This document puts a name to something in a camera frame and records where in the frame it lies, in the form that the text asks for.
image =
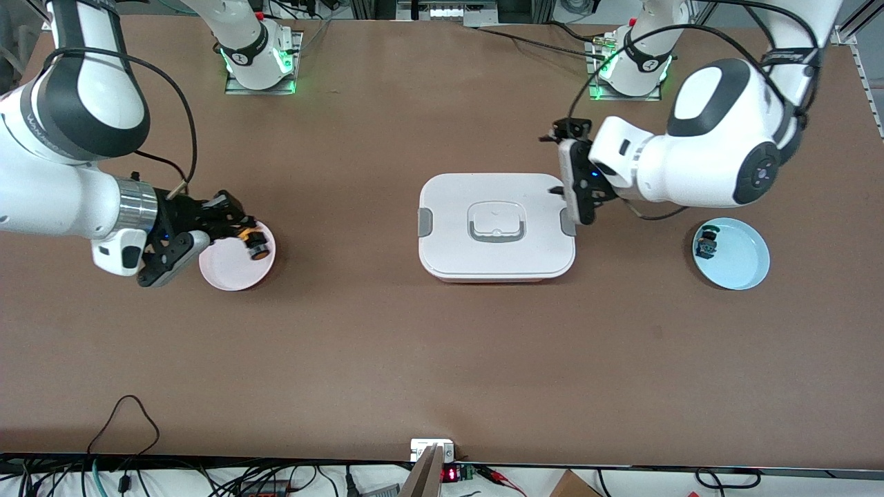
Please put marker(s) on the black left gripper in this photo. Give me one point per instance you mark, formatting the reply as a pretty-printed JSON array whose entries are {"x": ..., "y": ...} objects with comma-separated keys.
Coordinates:
[{"x": 568, "y": 129}]

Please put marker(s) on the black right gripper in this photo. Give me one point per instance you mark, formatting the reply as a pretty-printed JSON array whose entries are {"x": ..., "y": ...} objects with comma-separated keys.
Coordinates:
[{"x": 181, "y": 213}]

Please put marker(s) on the orange push button switch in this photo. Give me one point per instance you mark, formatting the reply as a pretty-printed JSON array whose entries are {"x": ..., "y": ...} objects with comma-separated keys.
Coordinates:
[{"x": 260, "y": 250}]

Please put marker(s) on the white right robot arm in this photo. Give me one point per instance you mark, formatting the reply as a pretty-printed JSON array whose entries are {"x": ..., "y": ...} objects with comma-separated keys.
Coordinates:
[{"x": 55, "y": 200}]

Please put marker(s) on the pink round plate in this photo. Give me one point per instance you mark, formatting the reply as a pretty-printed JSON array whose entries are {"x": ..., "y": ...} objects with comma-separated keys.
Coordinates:
[{"x": 228, "y": 266}]

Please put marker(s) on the grey metal control box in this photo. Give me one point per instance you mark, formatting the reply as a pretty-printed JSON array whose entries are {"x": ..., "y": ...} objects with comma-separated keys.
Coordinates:
[{"x": 449, "y": 12}]

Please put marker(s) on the light blue round plate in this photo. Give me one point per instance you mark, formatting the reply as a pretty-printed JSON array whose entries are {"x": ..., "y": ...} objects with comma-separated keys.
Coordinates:
[{"x": 742, "y": 262}]

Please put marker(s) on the brown cardboard box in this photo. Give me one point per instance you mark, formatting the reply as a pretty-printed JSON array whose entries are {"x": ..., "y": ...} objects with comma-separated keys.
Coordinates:
[{"x": 573, "y": 486}]

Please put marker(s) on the grey aluminium profile beam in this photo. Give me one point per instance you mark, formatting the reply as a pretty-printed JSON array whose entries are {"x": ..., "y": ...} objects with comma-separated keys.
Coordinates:
[{"x": 421, "y": 480}]

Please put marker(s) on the red digit display module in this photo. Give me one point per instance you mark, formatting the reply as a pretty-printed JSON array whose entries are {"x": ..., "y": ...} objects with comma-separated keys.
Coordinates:
[{"x": 450, "y": 474}]

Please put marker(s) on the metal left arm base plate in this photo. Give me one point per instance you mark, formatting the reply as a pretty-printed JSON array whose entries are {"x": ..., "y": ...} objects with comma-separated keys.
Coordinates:
[{"x": 625, "y": 98}]

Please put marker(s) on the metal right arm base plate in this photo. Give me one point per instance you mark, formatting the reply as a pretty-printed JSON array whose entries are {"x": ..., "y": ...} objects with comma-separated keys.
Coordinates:
[{"x": 238, "y": 88}]

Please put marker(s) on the green push button switch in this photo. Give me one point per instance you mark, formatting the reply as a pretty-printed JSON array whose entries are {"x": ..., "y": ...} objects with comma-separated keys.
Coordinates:
[{"x": 706, "y": 243}]

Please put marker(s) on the small white mount block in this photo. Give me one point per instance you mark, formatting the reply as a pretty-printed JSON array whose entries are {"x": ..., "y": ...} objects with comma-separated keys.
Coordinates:
[{"x": 423, "y": 445}]

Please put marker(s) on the aluminium corner bracket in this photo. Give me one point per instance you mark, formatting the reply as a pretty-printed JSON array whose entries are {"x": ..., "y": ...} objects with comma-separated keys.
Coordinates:
[{"x": 846, "y": 34}]

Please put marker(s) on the perforated metal table rail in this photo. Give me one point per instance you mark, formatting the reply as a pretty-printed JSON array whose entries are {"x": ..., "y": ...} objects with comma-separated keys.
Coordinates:
[{"x": 869, "y": 90}]

